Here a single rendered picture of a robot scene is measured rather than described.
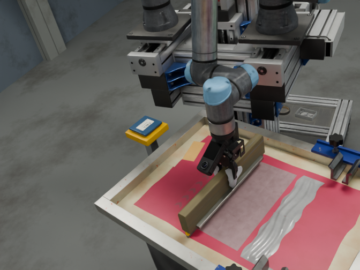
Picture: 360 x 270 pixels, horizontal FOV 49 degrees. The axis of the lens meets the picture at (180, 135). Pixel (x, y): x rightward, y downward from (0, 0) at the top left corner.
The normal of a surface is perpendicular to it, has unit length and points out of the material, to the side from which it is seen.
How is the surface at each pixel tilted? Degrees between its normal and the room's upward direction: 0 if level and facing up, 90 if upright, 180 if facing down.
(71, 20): 90
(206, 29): 81
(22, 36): 90
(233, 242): 0
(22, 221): 0
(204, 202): 89
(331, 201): 0
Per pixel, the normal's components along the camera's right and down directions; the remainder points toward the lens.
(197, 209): 0.74, 0.27
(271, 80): -0.44, 0.62
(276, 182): -0.19, -0.77
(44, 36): 0.88, 0.14
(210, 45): 0.39, 0.42
